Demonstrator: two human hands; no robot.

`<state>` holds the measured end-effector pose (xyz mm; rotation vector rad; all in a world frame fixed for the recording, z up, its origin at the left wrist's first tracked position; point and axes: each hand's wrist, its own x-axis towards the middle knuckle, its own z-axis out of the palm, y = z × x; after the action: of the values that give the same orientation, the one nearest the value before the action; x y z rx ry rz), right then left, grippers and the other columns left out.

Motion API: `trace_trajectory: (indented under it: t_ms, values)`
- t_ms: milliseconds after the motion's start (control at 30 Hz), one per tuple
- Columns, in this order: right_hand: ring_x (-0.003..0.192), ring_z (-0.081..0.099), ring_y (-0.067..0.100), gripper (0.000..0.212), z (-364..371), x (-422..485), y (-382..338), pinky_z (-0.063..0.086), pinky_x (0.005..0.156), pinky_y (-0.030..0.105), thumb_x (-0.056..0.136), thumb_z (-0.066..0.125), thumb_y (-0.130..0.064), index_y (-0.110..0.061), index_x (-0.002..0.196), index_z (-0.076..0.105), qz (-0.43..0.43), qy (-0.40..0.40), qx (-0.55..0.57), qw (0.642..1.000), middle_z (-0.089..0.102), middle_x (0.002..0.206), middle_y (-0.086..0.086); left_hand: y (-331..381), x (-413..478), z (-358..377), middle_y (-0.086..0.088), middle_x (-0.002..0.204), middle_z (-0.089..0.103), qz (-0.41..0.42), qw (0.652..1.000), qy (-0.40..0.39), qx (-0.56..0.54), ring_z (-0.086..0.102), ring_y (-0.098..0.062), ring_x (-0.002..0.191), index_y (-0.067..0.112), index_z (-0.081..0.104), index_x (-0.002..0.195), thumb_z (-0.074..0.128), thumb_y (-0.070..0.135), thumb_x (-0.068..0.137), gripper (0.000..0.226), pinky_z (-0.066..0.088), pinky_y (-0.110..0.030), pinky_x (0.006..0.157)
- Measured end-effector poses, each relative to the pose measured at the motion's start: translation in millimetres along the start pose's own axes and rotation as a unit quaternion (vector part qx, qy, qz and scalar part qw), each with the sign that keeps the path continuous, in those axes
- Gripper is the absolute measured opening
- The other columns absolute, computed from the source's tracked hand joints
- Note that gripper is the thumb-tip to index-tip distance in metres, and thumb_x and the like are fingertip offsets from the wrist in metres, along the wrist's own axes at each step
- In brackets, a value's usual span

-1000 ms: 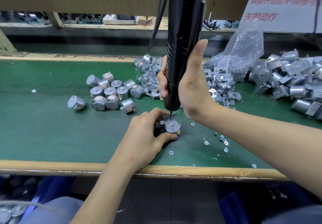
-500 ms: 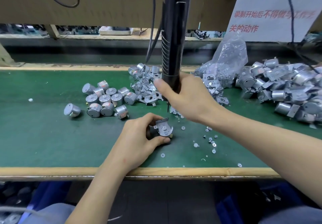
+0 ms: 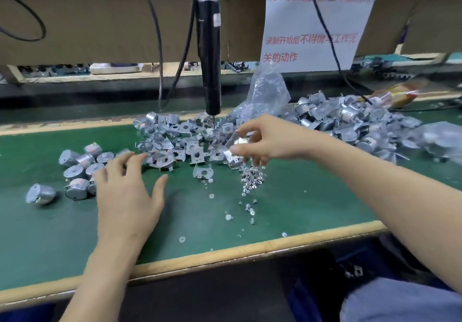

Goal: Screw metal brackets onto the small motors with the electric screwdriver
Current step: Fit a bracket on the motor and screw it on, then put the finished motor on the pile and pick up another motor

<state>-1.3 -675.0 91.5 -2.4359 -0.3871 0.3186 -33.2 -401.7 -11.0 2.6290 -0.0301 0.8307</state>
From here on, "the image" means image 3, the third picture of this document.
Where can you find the dark blue crate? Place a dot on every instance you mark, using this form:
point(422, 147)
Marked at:
point(310, 296)

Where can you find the green bench mat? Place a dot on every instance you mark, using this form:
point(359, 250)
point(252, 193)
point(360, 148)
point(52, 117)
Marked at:
point(325, 202)

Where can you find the pile of silver motors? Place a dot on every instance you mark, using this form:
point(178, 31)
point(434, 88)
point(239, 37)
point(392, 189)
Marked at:
point(72, 173)

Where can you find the scatter of small silver screws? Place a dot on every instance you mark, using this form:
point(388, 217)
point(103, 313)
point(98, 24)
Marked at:
point(249, 181)

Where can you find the silver metal bracket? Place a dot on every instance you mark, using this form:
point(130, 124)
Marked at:
point(204, 172)

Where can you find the small clear plastic bag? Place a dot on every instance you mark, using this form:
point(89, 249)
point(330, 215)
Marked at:
point(263, 98)

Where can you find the person's left hand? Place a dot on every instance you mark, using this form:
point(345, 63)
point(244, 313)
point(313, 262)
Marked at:
point(126, 210)

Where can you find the person's right forearm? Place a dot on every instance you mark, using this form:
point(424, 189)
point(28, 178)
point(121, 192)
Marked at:
point(393, 206)

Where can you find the grey blue trousers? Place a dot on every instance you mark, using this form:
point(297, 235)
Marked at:
point(401, 300)

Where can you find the person's right hand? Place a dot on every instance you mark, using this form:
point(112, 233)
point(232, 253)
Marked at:
point(278, 141)

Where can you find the brown back panel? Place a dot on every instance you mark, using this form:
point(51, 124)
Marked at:
point(94, 25)

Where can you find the pile of metal brackets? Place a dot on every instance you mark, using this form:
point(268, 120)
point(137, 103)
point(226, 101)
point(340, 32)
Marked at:
point(180, 141)

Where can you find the orange packet in plastic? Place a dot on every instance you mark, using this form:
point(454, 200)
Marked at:
point(401, 93)

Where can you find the pile of assembled motors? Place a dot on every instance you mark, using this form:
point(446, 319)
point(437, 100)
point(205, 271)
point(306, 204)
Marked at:
point(346, 119)

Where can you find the crumpled clear plastic bag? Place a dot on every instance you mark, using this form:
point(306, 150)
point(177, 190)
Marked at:
point(440, 141)

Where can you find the black electric screwdriver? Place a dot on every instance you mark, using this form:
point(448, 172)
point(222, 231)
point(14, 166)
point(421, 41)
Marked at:
point(209, 43)

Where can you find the white paper sign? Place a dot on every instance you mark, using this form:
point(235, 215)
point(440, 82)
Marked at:
point(317, 22)

